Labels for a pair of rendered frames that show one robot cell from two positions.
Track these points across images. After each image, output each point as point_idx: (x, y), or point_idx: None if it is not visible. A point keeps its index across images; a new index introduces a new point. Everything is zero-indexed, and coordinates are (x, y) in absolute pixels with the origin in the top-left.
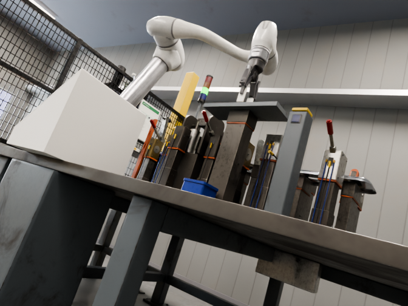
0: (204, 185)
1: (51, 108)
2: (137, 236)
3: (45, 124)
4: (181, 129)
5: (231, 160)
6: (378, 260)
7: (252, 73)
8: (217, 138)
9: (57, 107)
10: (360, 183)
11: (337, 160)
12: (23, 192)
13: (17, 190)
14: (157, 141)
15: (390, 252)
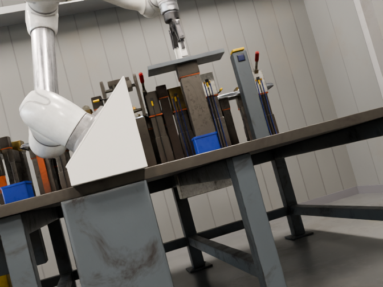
0: (216, 134)
1: (115, 126)
2: (256, 179)
3: (123, 143)
4: None
5: (205, 107)
6: (379, 116)
7: None
8: (153, 94)
9: (125, 122)
10: None
11: (263, 77)
12: (121, 217)
13: (110, 221)
14: None
15: (381, 111)
